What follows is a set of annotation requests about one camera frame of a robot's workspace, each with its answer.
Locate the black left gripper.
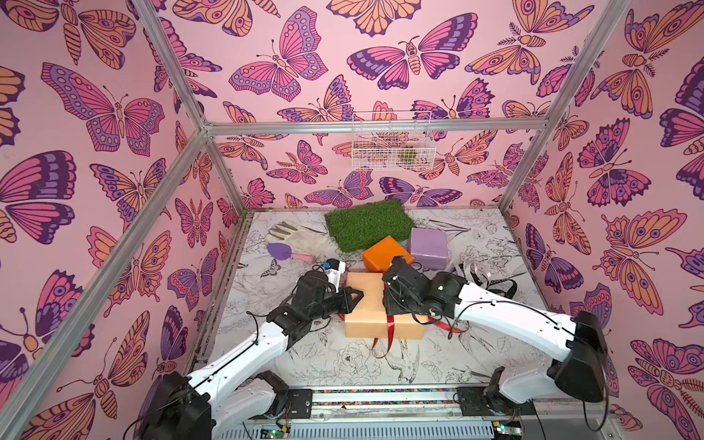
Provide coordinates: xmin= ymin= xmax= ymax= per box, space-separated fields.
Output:
xmin=307 ymin=287 xmax=364 ymax=324

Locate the red ribbon bow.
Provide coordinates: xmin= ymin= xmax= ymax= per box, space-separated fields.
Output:
xmin=338 ymin=315 xmax=465 ymax=359

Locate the orange gift box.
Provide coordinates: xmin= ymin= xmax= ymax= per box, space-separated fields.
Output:
xmin=361 ymin=236 xmax=414 ymax=272

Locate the large tan gift box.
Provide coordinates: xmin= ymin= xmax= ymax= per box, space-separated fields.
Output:
xmin=343 ymin=271 xmax=429 ymax=340

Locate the lilac gift box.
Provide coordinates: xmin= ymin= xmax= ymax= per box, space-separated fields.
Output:
xmin=408 ymin=227 xmax=448 ymax=271

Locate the white satin ribbon bow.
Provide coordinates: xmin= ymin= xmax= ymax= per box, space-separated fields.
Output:
xmin=460 ymin=257 xmax=491 ymax=289

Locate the black lettered ribbon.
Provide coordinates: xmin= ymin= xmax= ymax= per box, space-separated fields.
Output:
xmin=485 ymin=278 xmax=518 ymax=300

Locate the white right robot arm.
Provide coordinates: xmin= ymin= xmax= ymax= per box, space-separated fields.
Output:
xmin=382 ymin=257 xmax=609 ymax=412

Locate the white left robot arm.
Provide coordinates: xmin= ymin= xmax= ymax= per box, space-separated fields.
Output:
xmin=128 ymin=260 xmax=364 ymax=439

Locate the purple pink hand trowel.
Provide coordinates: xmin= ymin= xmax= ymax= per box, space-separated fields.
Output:
xmin=267 ymin=243 xmax=315 ymax=264

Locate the beige gardening glove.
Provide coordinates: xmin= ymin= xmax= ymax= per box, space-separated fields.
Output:
xmin=265 ymin=221 xmax=330 ymax=257

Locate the green artificial grass mat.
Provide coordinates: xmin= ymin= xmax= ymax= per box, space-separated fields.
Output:
xmin=324 ymin=200 xmax=415 ymax=253

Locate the green item in basket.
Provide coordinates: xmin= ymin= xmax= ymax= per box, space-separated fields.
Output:
xmin=398 ymin=147 xmax=417 ymax=166

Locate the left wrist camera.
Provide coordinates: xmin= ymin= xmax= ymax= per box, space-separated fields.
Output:
xmin=324 ymin=258 xmax=347 ymax=292

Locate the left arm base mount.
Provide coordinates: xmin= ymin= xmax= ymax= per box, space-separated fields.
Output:
xmin=240 ymin=389 xmax=313 ymax=420

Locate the aluminium front rail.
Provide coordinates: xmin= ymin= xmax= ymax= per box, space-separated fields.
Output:
xmin=214 ymin=385 xmax=627 ymax=439

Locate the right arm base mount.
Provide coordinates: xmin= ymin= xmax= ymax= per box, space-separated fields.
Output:
xmin=453 ymin=367 xmax=536 ymax=417

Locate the white wire basket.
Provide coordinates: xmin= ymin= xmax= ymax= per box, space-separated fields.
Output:
xmin=348 ymin=108 xmax=437 ymax=172

